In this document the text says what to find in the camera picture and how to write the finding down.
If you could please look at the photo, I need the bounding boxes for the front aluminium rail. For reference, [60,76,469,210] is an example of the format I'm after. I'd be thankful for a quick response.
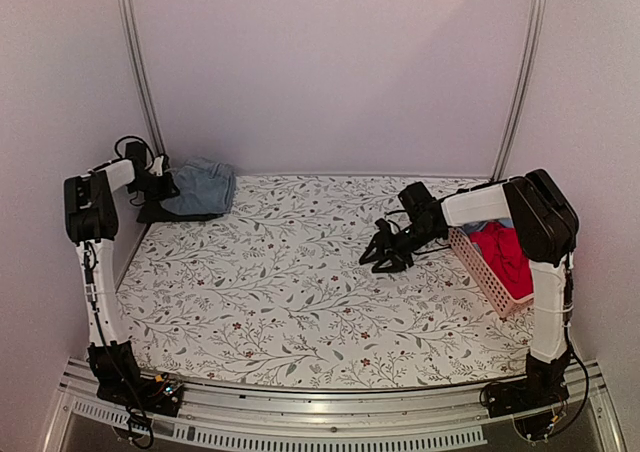
[42,364,626,452]

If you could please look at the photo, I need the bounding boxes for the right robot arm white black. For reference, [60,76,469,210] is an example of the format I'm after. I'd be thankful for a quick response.
[359,169,579,408]

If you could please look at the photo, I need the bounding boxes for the black pinstriped shirt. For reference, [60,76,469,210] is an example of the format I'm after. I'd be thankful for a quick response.
[136,201,230,224]

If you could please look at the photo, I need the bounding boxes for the right aluminium frame post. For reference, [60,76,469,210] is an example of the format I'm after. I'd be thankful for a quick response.
[490,0,547,182]

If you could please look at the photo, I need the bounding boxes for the light blue denim jeans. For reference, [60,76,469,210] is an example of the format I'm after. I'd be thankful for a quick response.
[160,157,236,216]

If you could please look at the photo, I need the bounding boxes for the red garment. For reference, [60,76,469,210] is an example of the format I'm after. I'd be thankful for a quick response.
[469,222,533,299]

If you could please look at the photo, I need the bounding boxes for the floral patterned table mat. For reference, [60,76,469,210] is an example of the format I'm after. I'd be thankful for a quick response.
[115,176,534,388]

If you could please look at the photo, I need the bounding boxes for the left aluminium frame post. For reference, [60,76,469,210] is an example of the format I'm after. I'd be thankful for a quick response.
[117,0,166,154]

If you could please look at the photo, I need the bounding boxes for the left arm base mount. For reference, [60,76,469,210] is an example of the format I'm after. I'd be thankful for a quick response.
[97,373,184,417]

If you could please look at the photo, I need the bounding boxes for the aluminium frame post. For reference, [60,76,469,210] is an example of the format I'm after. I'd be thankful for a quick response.
[490,0,547,182]
[117,0,166,154]

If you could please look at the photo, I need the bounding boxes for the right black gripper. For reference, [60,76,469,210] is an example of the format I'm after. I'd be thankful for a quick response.
[360,221,442,273]

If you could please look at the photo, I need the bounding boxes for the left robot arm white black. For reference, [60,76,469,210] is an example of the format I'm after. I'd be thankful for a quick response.
[63,135,177,406]

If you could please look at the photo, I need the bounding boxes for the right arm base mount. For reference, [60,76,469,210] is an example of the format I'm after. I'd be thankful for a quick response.
[479,378,569,442]

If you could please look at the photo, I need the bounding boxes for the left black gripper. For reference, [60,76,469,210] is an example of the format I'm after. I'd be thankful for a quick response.
[129,170,181,200]

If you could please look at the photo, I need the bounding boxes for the pink perforated laundry basket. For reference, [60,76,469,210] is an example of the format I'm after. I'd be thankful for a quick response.
[448,228,533,318]

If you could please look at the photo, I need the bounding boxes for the light blue shirt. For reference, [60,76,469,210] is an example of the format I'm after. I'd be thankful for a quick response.
[462,216,516,236]

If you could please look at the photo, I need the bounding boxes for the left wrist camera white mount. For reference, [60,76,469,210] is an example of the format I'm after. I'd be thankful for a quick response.
[147,154,169,177]

